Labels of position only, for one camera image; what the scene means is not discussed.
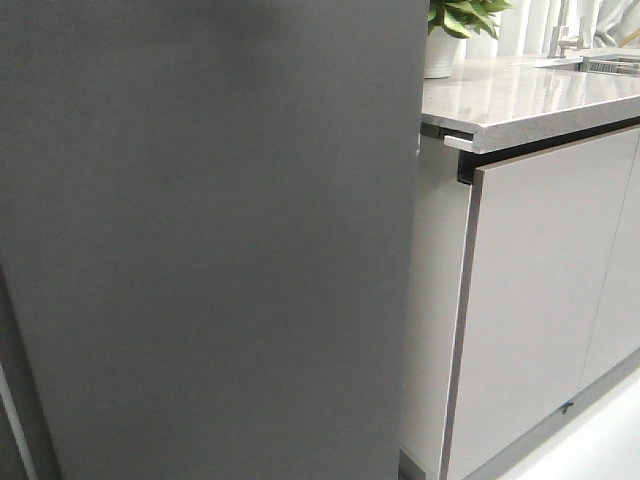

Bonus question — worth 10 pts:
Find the grey cabinet door left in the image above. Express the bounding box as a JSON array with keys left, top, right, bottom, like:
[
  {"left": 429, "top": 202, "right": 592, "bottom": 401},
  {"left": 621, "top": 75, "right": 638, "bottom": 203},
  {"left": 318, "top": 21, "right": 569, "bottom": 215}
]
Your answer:
[{"left": 447, "top": 128, "right": 639, "bottom": 479}]

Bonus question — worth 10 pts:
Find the grey cabinet door right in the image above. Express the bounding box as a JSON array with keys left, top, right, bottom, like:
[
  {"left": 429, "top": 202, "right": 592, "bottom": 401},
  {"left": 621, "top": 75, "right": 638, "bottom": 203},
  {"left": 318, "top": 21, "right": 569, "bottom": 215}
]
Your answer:
[{"left": 579, "top": 147, "right": 639, "bottom": 391}]

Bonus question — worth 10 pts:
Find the white plant pot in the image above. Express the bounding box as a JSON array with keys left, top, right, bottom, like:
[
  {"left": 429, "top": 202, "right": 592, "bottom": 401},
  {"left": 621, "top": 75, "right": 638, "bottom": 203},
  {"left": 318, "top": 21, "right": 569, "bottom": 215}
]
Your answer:
[{"left": 424, "top": 29, "right": 461, "bottom": 79}]

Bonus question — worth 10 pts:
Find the grey cabinet door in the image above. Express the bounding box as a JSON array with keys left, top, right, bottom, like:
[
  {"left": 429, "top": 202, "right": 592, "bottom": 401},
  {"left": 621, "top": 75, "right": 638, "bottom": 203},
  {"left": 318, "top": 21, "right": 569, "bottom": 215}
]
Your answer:
[
  {"left": 579, "top": 147, "right": 639, "bottom": 391},
  {"left": 447, "top": 128, "right": 639, "bottom": 479}
]

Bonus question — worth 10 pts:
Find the grey stone countertop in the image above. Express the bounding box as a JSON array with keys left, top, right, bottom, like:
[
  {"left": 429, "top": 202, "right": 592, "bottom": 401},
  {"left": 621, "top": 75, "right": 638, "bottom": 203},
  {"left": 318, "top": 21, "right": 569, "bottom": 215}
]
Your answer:
[{"left": 421, "top": 57, "right": 639, "bottom": 154}]

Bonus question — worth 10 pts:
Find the dark grey fridge door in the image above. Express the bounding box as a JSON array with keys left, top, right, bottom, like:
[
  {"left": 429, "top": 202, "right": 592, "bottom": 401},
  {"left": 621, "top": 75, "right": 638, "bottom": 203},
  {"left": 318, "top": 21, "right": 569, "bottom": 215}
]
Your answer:
[{"left": 1, "top": 1, "right": 427, "bottom": 479}]

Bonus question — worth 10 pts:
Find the silver sink faucet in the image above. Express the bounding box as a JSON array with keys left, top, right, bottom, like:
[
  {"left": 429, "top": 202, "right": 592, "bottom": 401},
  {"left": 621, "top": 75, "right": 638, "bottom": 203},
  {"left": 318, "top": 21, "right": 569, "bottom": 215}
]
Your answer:
[{"left": 547, "top": 16, "right": 586, "bottom": 58}]

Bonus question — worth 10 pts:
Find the metal sink dish rack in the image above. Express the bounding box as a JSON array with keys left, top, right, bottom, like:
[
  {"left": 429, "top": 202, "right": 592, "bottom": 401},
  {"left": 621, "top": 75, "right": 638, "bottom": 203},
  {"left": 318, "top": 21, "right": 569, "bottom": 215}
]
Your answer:
[{"left": 579, "top": 48, "right": 639, "bottom": 77}]

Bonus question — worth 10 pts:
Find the white curtain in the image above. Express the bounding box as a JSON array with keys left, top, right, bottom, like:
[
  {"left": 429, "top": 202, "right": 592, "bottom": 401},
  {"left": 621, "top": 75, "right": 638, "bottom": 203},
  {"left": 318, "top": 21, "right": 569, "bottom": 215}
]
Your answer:
[{"left": 455, "top": 0, "right": 639, "bottom": 60}]

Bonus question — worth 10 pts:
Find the green potted plant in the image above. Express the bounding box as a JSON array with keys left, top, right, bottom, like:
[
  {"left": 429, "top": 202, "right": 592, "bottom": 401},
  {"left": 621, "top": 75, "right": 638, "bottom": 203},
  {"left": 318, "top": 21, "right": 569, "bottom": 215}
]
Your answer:
[{"left": 427, "top": 0, "right": 513, "bottom": 40}]

